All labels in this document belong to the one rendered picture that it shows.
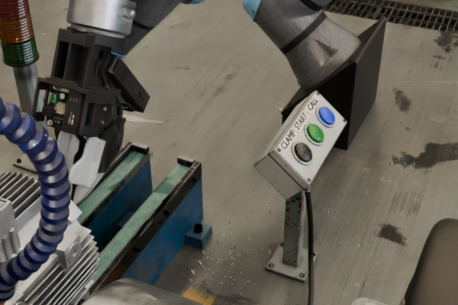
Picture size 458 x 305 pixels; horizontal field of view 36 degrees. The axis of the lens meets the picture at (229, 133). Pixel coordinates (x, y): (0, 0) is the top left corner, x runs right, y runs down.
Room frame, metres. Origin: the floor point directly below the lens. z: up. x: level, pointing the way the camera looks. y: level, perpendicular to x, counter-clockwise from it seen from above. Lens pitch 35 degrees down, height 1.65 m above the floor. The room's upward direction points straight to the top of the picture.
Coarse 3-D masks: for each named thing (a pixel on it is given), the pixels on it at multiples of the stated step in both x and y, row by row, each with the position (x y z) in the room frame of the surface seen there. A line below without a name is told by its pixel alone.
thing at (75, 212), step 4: (72, 204) 0.65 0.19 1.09; (72, 208) 0.64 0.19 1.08; (76, 208) 0.65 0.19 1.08; (72, 212) 0.64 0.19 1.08; (76, 212) 0.64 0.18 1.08; (80, 212) 0.64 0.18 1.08; (72, 216) 0.63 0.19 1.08; (76, 216) 0.64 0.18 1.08; (68, 220) 0.63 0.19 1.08; (72, 220) 0.63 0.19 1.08; (68, 224) 0.63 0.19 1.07; (92, 280) 0.65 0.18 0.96; (88, 284) 0.64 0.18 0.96; (92, 284) 0.64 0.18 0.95; (88, 288) 0.63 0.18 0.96
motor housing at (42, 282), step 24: (0, 192) 0.65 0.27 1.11; (24, 192) 0.65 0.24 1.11; (24, 216) 0.61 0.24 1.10; (24, 240) 0.59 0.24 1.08; (48, 264) 0.57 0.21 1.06; (72, 264) 0.60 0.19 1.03; (96, 264) 0.64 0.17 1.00; (24, 288) 0.53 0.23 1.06; (48, 288) 0.56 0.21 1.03; (72, 288) 0.59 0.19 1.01
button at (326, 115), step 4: (320, 108) 0.87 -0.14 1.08; (324, 108) 0.87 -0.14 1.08; (328, 108) 0.88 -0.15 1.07; (320, 112) 0.86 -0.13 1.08; (324, 112) 0.86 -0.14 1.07; (328, 112) 0.87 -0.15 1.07; (332, 112) 0.87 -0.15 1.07; (320, 116) 0.86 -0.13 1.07; (324, 116) 0.86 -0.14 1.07; (328, 116) 0.86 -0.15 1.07; (332, 116) 0.87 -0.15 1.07; (324, 120) 0.85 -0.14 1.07; (328, 120) 0.86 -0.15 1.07; (332, 120) 0.86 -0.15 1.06; (328, 124) 0.85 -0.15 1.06
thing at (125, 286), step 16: (112, 288) 0.45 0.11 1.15; (128, 288) 0.46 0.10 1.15; (144, 288) 0.46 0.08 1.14; (80, 304) 0.43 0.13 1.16; (96, 304) 0.42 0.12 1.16; (112, 304) 0.43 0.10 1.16; (128, 304) 0.43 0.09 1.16; (144, 304) 0.43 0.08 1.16; (160, 304) 0.43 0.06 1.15; (176, 304) 0.44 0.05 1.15; (192, 304) 0.44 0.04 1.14
